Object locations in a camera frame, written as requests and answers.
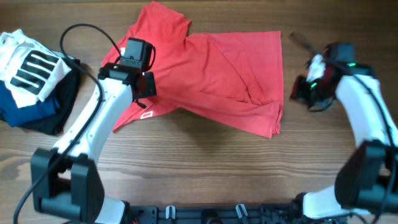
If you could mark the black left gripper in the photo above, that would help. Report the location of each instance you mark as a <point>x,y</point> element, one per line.
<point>147,86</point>

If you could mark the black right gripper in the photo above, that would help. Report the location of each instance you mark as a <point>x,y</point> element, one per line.
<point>302,90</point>

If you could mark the red t-shirt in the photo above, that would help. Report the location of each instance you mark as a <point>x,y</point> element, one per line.
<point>234,78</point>

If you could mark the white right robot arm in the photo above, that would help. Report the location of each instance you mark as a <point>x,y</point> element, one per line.
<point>367,183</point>

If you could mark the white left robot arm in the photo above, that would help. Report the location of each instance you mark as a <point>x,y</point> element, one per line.
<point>65,179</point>

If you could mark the black folded garment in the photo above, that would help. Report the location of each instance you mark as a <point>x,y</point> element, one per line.
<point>66,91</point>

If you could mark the white printed t-shirt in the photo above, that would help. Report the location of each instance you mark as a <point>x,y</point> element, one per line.
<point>29,69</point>

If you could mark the blue folded garment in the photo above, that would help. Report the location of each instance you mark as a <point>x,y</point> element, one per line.
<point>15,116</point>

